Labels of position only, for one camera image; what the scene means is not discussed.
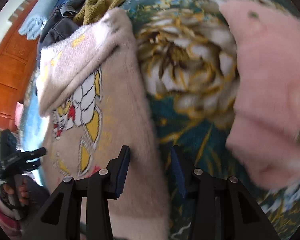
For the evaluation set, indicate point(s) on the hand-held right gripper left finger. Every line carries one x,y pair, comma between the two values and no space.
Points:
122,172

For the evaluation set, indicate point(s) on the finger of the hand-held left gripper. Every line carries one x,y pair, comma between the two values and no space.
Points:
27,167
36,152

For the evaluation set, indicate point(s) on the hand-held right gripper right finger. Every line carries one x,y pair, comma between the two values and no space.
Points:
178,172

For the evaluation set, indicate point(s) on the beige fluffy cartoon sweater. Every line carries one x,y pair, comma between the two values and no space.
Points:
130,105

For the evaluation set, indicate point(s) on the dark grey fleece garment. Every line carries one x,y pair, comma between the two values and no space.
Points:
55,30

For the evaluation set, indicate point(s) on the person's left forearm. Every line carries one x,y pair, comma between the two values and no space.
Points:
2,220

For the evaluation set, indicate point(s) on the person's left hand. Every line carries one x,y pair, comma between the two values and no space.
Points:
23,193

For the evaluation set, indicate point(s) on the pink checked cloth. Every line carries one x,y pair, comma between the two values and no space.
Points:
19,113

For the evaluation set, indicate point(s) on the floral teal bed blanket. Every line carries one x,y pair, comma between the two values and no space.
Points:
190,130

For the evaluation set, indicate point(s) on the carved wooden headboard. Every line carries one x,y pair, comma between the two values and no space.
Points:
7,80

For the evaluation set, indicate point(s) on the pale blue folded quilt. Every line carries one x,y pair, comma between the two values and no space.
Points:
37,22

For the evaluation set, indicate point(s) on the pink fluffy garment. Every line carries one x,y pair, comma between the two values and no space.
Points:
265,80

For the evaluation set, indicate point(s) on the olive yellow fleece cloth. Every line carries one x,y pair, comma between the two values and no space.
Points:
95,10

